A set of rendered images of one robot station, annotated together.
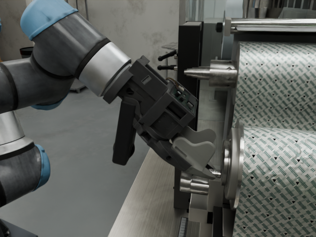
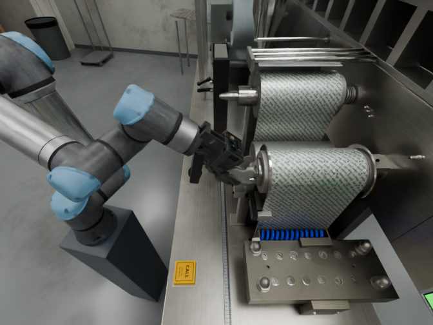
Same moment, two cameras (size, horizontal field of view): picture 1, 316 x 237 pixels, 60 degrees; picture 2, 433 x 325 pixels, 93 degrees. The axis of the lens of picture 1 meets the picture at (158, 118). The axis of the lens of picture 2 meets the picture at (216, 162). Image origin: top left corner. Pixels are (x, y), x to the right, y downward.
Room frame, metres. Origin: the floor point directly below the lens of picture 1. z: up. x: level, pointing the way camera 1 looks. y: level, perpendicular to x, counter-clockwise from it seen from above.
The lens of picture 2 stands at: (0.05, 0.08, 1.68)
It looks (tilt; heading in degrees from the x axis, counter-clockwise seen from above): 47 degrees down; 348
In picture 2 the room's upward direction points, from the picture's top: straight up
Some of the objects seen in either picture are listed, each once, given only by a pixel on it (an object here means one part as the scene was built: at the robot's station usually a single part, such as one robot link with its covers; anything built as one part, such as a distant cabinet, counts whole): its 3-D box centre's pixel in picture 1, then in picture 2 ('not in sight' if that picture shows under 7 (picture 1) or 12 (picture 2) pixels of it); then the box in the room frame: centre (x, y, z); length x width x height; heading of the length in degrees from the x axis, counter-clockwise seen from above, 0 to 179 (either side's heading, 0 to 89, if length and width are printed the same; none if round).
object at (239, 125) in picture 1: (235, 163); (263, 171); (0.38, -0.13, 1.25); 0.15 x 0.01 x 0.15; 168
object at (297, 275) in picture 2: not in sight; (311, 269); (0.17, -0.24, 1.00); 0.40 x 0.16 x 0.06; 78
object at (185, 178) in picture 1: (185, 181); not in sight; (0.43, -0.05, 1.18); 0.04 x 0.02 x 0.04; 168
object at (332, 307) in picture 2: not in sight; (323, 309); (0.08, -0.24, 0.97); 0.10 x 0.03 x 0.11; 78
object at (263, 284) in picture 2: not in sight; (264, 283); (0.16, -0.08, 1.05); 0.04 x 0.04 x 0.04
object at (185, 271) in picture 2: not in sight; (185, 272); (0.27, 0.14, 0.91); 0.07 x 0.07 x 0.02; 78
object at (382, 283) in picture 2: not in sight; (383, 282); (0.09, -0.39, 1.05); 0.04 x 0.04 x 0.04
